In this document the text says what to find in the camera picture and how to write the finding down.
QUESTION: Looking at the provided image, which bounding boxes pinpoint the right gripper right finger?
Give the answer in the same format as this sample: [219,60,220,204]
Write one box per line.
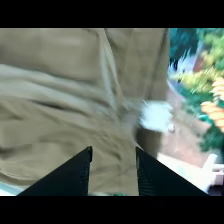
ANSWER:
[135,146,208,197]

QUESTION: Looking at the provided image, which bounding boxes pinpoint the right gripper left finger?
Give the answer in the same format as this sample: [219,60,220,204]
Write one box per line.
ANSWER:
[18,145,94,197]

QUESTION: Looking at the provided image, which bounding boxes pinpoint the brown pants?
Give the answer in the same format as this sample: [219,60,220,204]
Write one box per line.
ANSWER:
[0,28,174,197]

